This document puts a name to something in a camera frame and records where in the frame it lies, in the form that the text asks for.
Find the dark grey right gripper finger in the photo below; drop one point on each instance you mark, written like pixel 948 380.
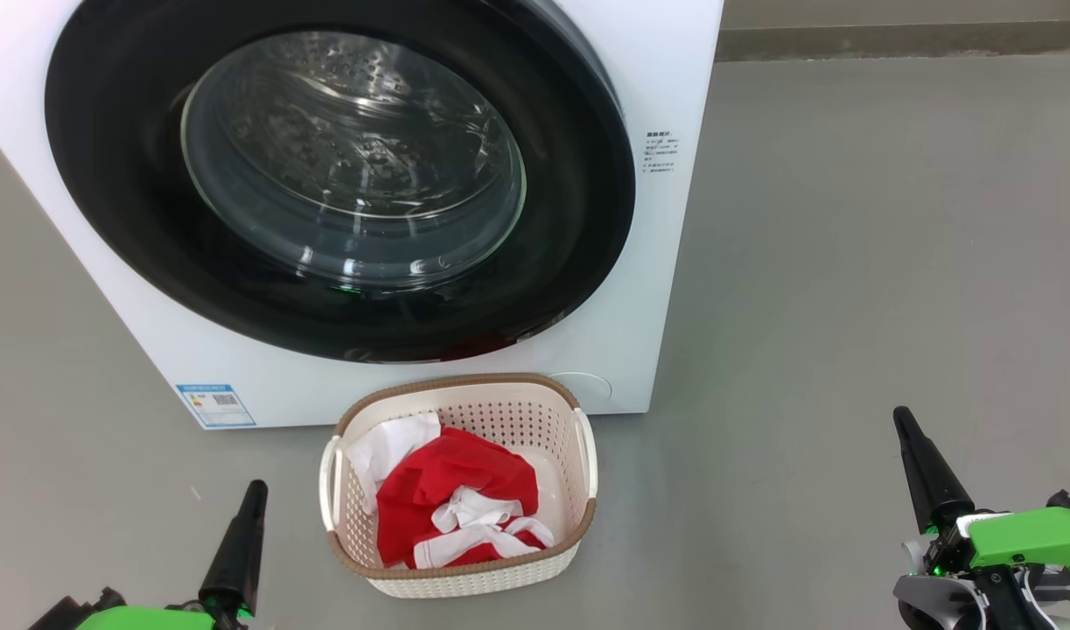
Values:
pixel 933 490

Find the white washing machine body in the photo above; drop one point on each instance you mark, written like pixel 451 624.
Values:
pixel 657 262

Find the black text instruction label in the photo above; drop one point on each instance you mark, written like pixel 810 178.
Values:
pixel 660 153

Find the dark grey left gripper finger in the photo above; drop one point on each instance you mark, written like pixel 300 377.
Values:
pixel 237 560

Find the grey wrist camera housing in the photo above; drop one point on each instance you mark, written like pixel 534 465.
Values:
pixel 933 604

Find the steel perforated washing drum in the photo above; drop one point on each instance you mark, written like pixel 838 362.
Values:
pixel 351 131

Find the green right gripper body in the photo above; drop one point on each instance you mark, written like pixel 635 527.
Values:
pixel 1033 538

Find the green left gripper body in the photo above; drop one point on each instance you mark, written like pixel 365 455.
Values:
pixel 141 619

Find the dark round washing machine door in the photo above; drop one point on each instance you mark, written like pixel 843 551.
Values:
pixel 115 175

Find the red and white garment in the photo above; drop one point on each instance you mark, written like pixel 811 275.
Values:
pixel 465 477

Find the blue energy label sticker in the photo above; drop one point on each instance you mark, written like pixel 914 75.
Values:
pixel 215 407

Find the cream perforated laundry basket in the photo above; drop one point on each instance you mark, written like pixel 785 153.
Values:
pixel 465 582

